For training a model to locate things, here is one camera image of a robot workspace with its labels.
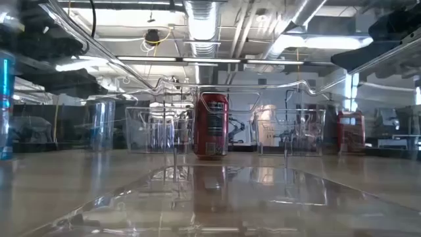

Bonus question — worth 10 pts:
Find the red cola can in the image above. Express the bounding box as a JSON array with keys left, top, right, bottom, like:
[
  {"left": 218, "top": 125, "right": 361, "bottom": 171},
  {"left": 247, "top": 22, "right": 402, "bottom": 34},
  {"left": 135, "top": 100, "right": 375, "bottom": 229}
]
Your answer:
[
  {"left": 193, "top": 92, "right": 230, "bottom": 161},
  {"left": 335, "top": 110, "right": 366, "bottom": 154}
]

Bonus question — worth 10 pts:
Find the clear plastic bin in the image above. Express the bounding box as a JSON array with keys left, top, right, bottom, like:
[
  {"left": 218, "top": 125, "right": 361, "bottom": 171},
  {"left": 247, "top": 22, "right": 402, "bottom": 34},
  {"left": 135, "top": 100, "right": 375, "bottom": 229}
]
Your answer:
[
  {"left": 252, "top": 108, "right": 327, "bottom": 157},
  {"left": 0, "top": 0, "right": 421, "bottom": 237},
  {"left": 124, "top": 105, "right": 195, "bottom": 155}
]

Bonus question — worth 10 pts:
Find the white Celsius can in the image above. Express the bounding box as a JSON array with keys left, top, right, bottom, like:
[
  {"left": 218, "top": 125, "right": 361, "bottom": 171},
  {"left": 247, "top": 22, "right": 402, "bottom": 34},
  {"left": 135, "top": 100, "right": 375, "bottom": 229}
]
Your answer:
[{"left": 86, "top": 98, "right": 116, "bottom": 152}]

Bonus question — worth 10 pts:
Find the blue silver Red Bull can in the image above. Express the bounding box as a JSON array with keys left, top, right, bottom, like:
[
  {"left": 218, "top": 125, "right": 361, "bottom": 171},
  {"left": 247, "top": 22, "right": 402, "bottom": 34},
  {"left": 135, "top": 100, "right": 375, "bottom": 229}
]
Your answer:
[{"left": 0, "top": 49, "right": 16, "bottom": 161}]

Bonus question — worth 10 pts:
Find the ceiling light strip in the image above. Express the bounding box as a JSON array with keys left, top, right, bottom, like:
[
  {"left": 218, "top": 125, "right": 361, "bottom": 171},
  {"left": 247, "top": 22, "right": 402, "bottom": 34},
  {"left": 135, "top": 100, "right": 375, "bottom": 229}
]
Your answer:
[
  {"left": 116, "top": 55, "right": 178, "bottom": 63},
  {"left": 182, "top": 57, "right": 243, "bottom": 64},
  {"left": 246, "top": 59, "right": 305, "bottom": 66}
]

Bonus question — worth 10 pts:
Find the black round ceiling device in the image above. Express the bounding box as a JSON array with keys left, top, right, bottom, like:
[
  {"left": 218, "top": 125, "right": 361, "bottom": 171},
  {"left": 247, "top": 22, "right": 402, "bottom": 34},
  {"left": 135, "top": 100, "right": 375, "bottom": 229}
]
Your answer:
[{"left": 144, "top": 28, "right": 161, "bottom": 45}]

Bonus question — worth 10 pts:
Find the silver ventilation duct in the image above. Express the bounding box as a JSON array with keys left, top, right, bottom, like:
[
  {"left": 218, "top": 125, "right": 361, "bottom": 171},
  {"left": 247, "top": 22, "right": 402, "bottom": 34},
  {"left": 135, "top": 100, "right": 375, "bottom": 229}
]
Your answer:
[
  {"left": 262, "top": 0, "right": 330, "bottom": 62},
  {"left": 182, "top": 0, "right": 220, "bottom": 85}
]

